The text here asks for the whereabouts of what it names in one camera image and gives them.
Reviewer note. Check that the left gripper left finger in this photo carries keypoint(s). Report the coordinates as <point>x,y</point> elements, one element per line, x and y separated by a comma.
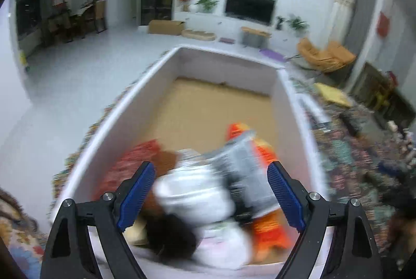
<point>69,252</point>

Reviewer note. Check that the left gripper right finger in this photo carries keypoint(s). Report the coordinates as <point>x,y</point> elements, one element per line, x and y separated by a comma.
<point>335,240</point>

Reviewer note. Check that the white soft package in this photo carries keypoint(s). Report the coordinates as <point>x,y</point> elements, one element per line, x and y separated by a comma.
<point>195,195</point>

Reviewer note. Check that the grey printed plastic package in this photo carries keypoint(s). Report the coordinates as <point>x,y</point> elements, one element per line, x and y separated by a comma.
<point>227,163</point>

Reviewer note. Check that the brown plush cushion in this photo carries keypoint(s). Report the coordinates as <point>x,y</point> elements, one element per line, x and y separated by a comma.
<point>163,162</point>

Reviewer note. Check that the red patterned soft package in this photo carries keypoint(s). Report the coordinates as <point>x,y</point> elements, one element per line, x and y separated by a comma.
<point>127,165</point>

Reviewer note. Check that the floral sofa cushion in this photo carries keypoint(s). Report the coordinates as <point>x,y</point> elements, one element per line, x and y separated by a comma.
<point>22,243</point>

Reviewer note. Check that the orange red fish plush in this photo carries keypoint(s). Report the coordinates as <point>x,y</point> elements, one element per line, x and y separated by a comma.
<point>270,238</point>

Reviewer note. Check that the colourful patterned rug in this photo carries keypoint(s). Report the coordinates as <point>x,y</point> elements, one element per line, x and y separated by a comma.
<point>370,167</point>

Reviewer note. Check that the black fabric item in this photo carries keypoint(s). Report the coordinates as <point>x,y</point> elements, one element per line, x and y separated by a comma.
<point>169,237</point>

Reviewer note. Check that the dark wooden side shelf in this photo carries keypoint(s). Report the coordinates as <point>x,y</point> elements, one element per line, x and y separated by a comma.
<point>376,91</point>

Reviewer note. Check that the large white storage box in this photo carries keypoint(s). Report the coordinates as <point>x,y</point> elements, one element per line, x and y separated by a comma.
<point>188,98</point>

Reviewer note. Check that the orange lounge chair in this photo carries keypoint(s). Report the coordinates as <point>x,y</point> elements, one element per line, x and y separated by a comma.
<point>334,57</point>

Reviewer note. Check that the purple round mat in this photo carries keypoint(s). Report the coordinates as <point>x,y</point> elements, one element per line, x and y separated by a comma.
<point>273,55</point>

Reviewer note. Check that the dining table with chairs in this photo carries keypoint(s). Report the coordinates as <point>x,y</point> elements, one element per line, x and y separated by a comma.
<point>69,23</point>

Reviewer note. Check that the green potted plant right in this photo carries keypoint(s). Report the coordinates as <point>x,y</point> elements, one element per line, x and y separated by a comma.
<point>297,25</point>

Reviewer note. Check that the green potted plant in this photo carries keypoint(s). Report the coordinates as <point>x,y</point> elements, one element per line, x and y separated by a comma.
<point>207,6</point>
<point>297,25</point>

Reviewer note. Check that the small dark potted plant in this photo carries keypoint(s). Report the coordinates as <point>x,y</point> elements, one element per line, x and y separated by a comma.
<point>280,22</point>

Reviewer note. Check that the small wooden top bench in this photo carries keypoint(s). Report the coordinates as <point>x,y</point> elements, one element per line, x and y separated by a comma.
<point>255,38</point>

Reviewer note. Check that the brown cardboard box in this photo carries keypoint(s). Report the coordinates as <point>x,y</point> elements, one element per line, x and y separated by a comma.
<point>165,27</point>

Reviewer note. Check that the small purple floor mat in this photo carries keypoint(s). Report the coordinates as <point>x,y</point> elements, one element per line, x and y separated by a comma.
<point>227,40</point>

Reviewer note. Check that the white standing air conditioner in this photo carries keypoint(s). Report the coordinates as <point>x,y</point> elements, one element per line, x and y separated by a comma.
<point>339,21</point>

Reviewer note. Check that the beige pet bed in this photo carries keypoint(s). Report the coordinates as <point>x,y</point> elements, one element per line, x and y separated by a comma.
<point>198,35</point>

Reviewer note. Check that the white tv cabinet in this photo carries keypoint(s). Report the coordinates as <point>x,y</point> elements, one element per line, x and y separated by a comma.
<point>222,26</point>

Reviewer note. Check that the black flat television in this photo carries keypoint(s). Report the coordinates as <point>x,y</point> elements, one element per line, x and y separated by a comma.
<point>257,11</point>

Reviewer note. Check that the green potted plant left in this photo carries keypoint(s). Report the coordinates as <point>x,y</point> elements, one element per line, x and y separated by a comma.
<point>207,6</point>

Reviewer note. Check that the red wall decoration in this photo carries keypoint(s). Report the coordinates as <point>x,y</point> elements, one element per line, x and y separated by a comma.
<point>383,25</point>

